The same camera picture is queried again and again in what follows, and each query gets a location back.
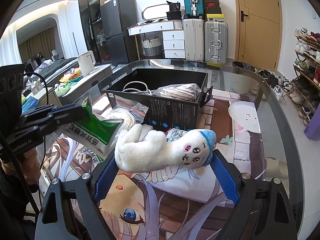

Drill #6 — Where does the black trash bin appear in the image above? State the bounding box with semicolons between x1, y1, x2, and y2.
232;61;256;72

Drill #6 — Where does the purple bag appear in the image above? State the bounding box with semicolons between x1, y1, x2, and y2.
304;115;320;141

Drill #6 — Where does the white suitcase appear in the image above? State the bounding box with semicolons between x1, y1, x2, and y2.
183;18;204;61

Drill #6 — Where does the white red tissue packet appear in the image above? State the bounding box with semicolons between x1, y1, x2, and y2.
166;128;186;142

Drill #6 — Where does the beige slipper far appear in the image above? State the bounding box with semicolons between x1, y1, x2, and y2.
265;157;289;179

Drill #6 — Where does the bagged beige braided rope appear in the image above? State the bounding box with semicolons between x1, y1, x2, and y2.
152;83;202;103

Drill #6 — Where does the woven laundry basket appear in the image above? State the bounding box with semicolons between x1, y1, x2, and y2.
142;36;163;58

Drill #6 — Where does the green medicine packet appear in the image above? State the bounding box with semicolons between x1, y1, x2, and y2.
61;97;124;159

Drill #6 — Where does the silver suitcase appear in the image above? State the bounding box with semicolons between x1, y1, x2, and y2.
204;21;228;64

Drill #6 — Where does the white plush toy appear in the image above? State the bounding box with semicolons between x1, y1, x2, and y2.
114;124;216;173

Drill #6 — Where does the anime print desk mat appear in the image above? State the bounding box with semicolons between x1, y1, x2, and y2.
39;92;267;240

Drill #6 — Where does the white cable bundle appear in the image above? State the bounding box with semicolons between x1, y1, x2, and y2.
121;81;153;95

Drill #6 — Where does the wooden shoe rack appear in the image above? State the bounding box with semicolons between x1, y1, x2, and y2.
290;27;319;126

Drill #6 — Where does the stack of shoe boxes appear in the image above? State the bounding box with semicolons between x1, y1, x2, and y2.
204;0;225;21

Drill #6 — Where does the person's left hand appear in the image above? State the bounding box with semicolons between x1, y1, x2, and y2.
1;148;41;185

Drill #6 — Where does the white drawer desk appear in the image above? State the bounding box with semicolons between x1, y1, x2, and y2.
128;20;185;59

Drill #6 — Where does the dark glass cabinet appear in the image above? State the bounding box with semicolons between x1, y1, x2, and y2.
78;0;110;65

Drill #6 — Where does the black cardboard box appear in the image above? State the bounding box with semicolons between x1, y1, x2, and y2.
103;68;209;131

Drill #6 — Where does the wooden door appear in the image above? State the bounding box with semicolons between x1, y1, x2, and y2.
235;0;282;71

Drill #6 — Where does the white bagged strap roll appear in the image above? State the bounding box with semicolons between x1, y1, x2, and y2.
105;101;150;131

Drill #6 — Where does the black refrigerator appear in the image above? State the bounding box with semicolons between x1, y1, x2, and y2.
100;0;138;66

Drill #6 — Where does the black bag on desk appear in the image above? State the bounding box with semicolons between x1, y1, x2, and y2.
167;1;182;21

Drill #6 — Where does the white electric kettle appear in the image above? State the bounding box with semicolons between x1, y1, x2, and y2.
76;50;96;76

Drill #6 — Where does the oval mirror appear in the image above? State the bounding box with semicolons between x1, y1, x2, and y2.
141;3;169;21

